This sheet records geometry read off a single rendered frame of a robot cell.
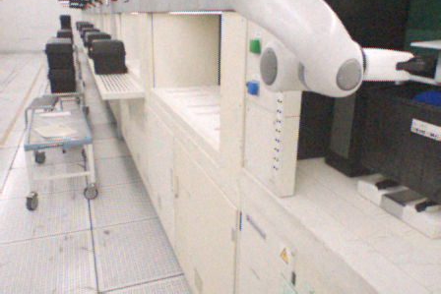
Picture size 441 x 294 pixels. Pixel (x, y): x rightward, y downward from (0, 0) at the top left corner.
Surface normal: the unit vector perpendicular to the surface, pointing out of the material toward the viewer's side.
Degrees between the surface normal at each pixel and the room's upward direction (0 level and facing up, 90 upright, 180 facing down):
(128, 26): 90
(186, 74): 90
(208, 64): 90
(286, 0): 56
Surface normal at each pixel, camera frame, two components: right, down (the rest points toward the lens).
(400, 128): -0.91, 0.16
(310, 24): -0.04, -0.09
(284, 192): 0.36, 0.27
